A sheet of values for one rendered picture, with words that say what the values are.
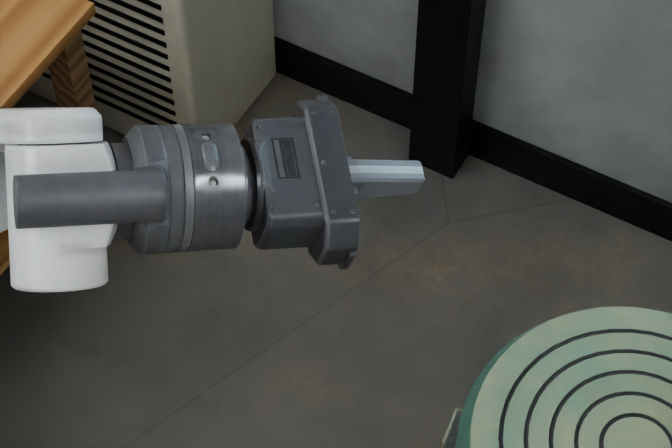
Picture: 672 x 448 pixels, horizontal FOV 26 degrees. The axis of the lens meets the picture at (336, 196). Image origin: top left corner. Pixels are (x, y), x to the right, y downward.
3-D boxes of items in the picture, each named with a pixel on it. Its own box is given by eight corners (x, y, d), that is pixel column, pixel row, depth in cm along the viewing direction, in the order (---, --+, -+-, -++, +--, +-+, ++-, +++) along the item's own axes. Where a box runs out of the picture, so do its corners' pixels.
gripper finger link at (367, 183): (413, 187, 107) (332, 191, 105) (425, 166, 104) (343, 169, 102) (417, 206, 106) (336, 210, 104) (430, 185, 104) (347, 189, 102)
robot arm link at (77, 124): (126, 239, 98) (10, 228, 107) (121, 107, 98) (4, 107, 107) (47, 249, 94) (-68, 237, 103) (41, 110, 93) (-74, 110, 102)
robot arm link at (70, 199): (166, 269, 105) (5, 280, 102) (161, 121, 104) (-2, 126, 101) (198, 291, 94) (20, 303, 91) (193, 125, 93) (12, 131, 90)
